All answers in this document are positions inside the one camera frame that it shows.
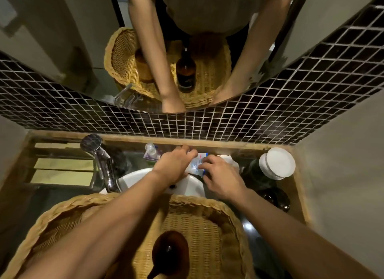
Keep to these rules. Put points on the person's left hand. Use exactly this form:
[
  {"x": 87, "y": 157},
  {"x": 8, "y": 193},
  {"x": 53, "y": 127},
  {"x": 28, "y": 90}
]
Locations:
[{"x": 174, "y": 167}]

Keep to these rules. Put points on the person's right hand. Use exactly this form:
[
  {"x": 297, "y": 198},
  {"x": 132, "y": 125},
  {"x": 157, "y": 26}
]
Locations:
[{"x": 225, "y": 179}]

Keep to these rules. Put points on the white blue sachet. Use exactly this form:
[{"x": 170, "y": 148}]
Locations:
[{"x": 195, "y": 166}]

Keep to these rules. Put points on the amber bottle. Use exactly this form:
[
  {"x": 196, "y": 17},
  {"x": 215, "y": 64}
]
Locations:
[{"x": 171, "y": 254}]

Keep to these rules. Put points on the long beige box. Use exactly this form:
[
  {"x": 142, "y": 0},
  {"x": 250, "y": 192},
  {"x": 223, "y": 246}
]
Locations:
[
  {"x": 61, "y": 177},
  {"x": 63, "y": 164}
]

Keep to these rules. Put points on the person's left forearm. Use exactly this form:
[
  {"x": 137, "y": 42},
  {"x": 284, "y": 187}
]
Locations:
[{"x": 90, "y": 242}]

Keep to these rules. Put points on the person's right forearm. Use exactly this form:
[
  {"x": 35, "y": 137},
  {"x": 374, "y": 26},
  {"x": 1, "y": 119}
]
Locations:
[{"x": 300, "y": 242}]

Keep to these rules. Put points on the white scalloped soap dish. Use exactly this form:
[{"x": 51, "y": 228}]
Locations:
[{"x": 232, "y": 161}]

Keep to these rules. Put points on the clear hand soap pump bottle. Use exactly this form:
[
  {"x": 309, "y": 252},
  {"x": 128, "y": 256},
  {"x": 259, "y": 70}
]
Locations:
[{"x": 151, "y": 152}]

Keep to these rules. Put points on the glass tumbler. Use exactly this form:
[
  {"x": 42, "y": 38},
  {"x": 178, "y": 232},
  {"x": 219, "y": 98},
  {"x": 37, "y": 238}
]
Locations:
[
  {"x": 274, "y": 199},
  {"x": 253, "y": 173}
]

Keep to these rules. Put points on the white round cup lid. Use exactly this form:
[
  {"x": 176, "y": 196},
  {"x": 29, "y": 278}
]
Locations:
[
  {"x": 281, "y": 162},
  {"x": 264, "y": 169}
]

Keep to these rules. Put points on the woven wicker basket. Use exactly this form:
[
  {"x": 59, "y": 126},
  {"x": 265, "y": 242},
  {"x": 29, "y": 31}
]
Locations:
[{"x": 210, "y": 227}]

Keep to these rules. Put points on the chrome sink faucet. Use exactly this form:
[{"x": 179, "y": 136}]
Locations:
[{"x": 102, "y": 161}]

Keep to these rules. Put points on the wall mirror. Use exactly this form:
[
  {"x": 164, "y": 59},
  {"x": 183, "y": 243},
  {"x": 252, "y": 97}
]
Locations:
[{"x": 90, "y": 23}]

